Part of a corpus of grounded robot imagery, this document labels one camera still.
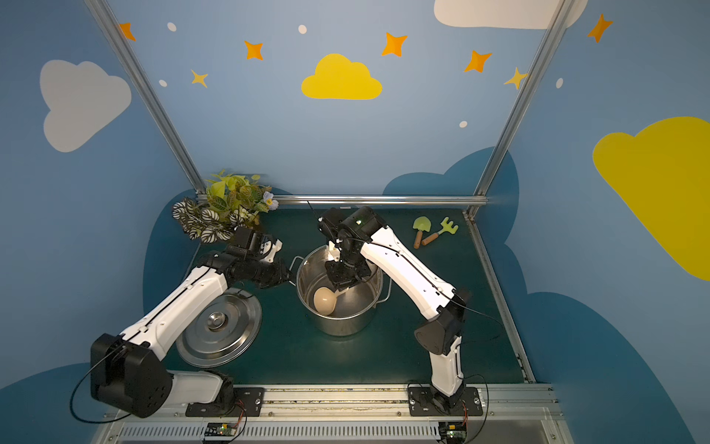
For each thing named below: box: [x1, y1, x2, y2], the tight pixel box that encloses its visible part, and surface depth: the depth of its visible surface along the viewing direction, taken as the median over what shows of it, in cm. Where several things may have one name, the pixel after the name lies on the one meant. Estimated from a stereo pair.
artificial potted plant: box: [171, 169, 280, 245], surface depth 95 cm
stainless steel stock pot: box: [288, 245, 393, 337], surface depth 88 cm
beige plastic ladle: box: [313, 286, 350, 316], surface depth 91 cm
